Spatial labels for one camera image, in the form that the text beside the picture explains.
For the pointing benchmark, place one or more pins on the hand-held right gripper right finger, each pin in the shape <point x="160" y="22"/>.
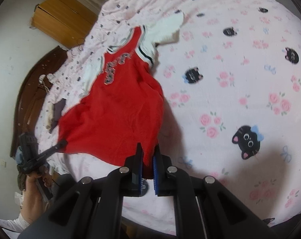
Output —
<point x="155" y="176"/>

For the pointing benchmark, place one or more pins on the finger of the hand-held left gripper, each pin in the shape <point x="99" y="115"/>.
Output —
<point x="55" y="147"/>

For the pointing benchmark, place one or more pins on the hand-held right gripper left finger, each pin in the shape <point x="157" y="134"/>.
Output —
<point x="140" y="176"/>

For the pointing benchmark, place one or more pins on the red and white jersey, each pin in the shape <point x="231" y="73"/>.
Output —
<point x="110" y="114"/>

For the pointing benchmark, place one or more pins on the person's left hand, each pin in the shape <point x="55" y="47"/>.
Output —
<point x="33" y="196"/>

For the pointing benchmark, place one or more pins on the blue cloth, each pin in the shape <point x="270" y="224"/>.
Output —
<point x="19" y="156"/>

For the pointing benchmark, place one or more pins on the olive green cloth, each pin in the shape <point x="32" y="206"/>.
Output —
<point x="20" y="181"/>

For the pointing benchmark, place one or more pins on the cream cloth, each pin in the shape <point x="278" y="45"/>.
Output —
<point x="49" y="114"/>

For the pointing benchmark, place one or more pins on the dark purple cloth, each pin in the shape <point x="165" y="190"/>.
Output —
<point x="58" y="112"/>

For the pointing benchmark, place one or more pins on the dark wooden headboard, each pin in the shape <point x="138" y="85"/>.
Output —
<point x="28" y="99"/>

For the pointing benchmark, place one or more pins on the white charger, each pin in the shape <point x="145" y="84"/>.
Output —
<point x="42" y="78"/>

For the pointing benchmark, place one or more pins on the wooden wardrobe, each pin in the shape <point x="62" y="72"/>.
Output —
<point x="63" y="20"/>

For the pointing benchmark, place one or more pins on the pink cat print duvet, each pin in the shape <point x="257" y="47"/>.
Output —
<point x="240" y="79"/>

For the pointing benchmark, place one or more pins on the white wall socket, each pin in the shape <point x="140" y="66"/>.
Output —
<point x="2" y="163"/>

